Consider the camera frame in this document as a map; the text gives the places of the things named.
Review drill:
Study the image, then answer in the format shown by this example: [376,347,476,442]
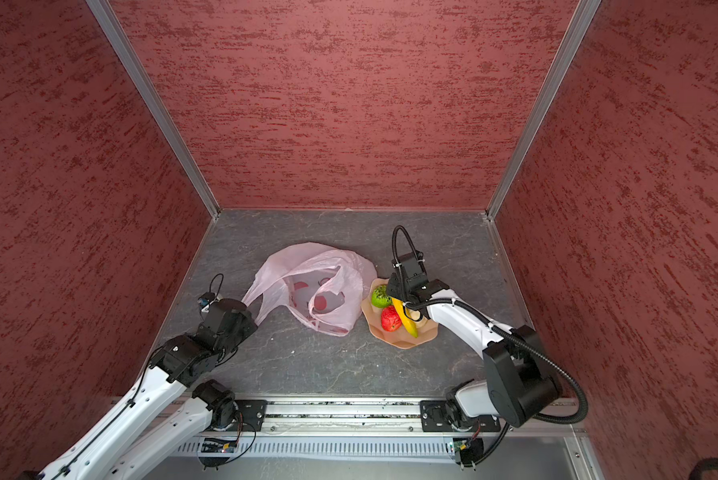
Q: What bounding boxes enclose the aluminium corner post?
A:
[485,0,603,220]
[86,0,222,222]

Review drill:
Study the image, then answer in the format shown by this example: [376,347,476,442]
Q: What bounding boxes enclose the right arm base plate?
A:
[419,400,501,433]

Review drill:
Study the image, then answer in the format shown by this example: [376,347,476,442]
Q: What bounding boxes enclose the green fake fruit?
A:
[370,284,393,310]

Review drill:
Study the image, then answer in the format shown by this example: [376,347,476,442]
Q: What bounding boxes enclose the yellow fake banana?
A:
[391,298,419,338]

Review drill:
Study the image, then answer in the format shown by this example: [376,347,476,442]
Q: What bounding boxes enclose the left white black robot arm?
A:
[19,296,257,479]

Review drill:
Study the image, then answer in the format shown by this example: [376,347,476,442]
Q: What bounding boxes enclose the pink scalloped bowl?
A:
[361,294,439,350]

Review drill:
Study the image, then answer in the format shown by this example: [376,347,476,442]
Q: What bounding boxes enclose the right aluminium corner post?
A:
[485,0,603,220]

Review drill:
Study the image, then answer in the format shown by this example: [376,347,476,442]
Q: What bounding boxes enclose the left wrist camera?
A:
[197,291,219,313]

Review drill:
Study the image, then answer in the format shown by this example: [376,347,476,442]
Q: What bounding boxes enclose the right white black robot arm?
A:
[388,252,561,427]

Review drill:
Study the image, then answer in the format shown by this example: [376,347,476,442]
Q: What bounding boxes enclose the right black corrugated cable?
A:
[391,225,589,466]

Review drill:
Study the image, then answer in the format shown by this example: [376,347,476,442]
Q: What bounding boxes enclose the pink plastic bag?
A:
[242,242,377,337]

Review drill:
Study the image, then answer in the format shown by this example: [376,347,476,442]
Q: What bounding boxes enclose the red fake strawberry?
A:
[381,306,402,332]

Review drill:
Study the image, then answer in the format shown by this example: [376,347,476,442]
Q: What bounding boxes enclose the left aluminium corner post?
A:
[86,0,222,222]

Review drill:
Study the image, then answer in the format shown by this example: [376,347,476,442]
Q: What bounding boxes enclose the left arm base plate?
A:
[213,399,268,432]

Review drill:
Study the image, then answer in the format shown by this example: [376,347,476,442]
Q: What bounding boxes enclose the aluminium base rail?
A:
[97,395,585,436]

